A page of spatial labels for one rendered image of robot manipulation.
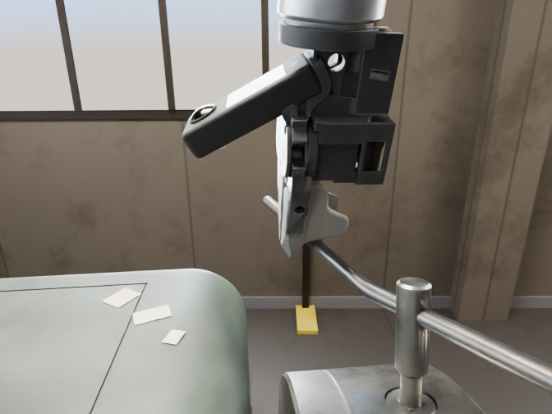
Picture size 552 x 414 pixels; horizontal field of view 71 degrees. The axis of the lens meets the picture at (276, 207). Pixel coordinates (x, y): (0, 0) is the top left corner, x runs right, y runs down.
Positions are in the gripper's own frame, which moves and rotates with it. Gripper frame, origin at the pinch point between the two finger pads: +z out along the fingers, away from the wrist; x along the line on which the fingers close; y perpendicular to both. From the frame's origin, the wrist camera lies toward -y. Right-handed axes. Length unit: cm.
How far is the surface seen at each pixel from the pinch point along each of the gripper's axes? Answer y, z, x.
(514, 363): 8.6, -7.3, -19.3
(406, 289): 5.8, -6.2, -12.9
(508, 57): 130, 11, 154
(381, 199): 82, 91, 157
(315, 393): 0.6, 2.6, -14.0
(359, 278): 4.7, -2.9, -8.2
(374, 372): 6.1, 4.2, -11.7
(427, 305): 7.2, -5.4, -13.6
